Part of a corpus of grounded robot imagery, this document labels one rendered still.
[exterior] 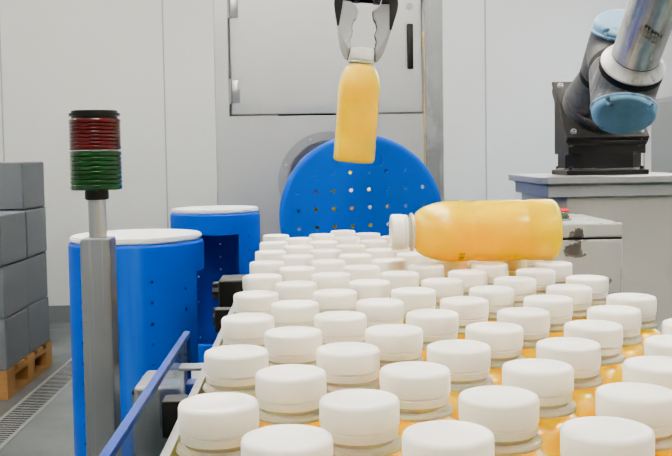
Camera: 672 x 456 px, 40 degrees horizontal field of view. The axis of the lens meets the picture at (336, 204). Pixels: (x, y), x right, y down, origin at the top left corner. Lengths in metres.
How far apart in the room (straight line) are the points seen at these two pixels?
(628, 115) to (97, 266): 1.02
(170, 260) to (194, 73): 4.90
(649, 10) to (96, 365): 1.05
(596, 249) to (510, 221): 0.35
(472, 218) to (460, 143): 5.80
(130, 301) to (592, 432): 1.57
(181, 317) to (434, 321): 1.32
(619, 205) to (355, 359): 1.39
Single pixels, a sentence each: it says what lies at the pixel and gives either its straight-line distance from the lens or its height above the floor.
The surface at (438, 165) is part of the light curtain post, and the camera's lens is 3.06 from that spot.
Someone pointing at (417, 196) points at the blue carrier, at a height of 1.12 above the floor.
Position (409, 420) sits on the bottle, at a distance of 0.51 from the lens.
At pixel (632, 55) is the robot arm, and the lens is 1.73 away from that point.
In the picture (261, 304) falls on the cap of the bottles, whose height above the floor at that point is 1.07.
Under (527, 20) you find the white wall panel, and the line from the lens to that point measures 6.95.
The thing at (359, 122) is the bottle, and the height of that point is 1.25.
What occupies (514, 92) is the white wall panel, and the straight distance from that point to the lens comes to 6.87.
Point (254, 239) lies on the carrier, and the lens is 2.95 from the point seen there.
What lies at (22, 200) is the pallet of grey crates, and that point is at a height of 0.98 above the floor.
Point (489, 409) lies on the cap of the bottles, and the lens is 0.45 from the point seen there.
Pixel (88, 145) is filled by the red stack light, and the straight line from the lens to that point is 1.18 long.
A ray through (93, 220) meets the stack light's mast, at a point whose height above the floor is 1.12.
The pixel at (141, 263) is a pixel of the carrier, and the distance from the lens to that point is 1.91.
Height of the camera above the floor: 1.20
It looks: 3 degrees down
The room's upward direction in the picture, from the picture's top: 1 degrees counter-clockwise
